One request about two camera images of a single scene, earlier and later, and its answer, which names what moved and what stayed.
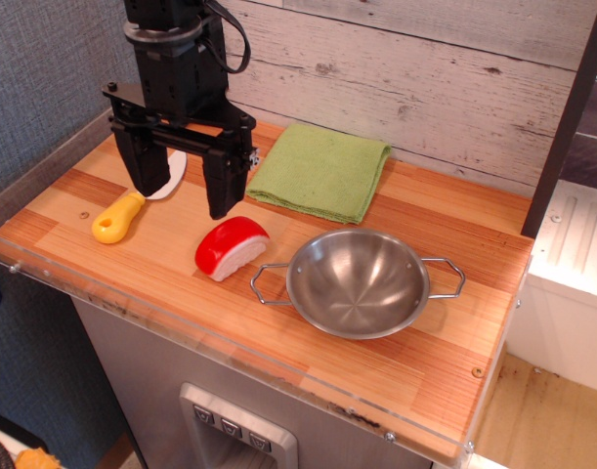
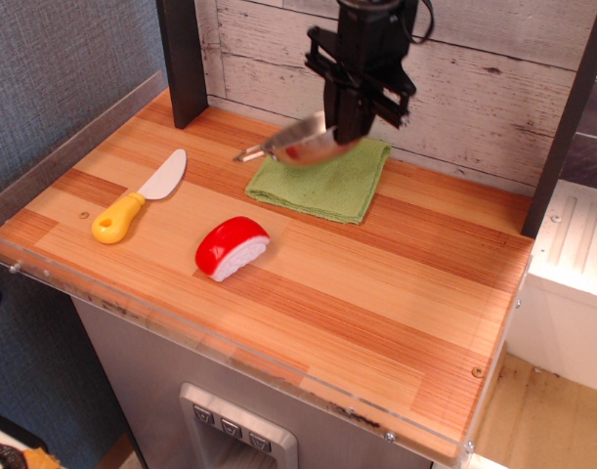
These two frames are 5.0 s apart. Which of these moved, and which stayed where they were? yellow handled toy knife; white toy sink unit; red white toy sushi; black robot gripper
Moved: black robot gripper
Stayed: yellow handled toy knife; white toy sink unit; red white toy sushi
